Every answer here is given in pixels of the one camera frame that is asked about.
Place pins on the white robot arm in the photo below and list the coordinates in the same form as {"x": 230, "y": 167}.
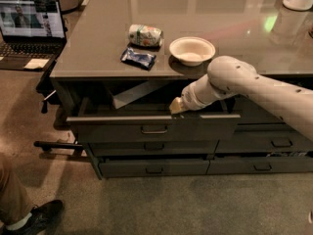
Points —
{"x": 266, "y": 204}

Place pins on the white sticky note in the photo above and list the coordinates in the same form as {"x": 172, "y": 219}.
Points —
{"x": 34, "y": 64}

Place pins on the grey tray inside drawer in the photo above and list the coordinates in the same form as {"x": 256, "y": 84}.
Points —
{"x": 137, "y": 92}

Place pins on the black sneaker shoe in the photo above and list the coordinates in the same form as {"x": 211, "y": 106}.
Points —
{"x": 40, "y": 218}

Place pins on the blue snack packet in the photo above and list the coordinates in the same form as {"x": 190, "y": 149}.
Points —
{"x": 140, "y": 60}

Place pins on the black open laptop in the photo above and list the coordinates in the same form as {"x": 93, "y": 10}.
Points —
{"x": 30, "y": 29}

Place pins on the crushed green white can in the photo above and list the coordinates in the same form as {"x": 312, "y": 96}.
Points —
{"x": 145, "y": 36}

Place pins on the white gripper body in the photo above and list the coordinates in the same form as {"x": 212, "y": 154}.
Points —
{"x": 188, "y": 100}

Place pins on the white sock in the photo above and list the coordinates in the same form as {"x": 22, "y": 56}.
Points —
{"x": 20, "y": 223}

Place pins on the brown trouser leg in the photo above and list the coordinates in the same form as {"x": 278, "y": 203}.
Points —
{"x": 15, "y": 204}

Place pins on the white paper bowl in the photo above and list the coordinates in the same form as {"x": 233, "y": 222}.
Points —
{"x": 191, "y": 51}

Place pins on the grey drawer cabinet frame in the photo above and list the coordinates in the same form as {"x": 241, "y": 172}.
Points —
{"x": 72, "y": 92}

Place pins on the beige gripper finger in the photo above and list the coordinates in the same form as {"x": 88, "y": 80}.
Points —
{"x": 177, "y": 106}

